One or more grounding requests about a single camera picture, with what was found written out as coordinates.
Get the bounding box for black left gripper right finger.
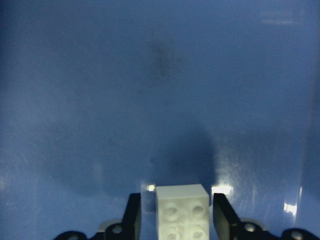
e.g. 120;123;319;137
212;193;319;240

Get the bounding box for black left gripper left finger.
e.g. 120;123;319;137
55;193;142;240

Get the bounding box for white block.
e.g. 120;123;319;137
155;184;210;240

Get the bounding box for blue plastic tray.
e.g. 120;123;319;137
0;0;320;240

